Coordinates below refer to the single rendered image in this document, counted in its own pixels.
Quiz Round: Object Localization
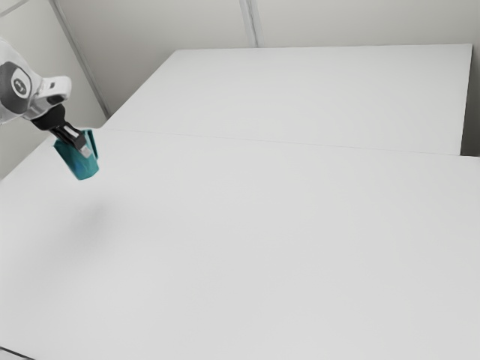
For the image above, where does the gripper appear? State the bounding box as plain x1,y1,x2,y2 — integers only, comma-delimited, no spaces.
30,104,92,158

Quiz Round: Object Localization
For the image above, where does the teal faceted mug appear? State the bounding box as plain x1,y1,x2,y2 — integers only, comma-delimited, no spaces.
52,127,101,182

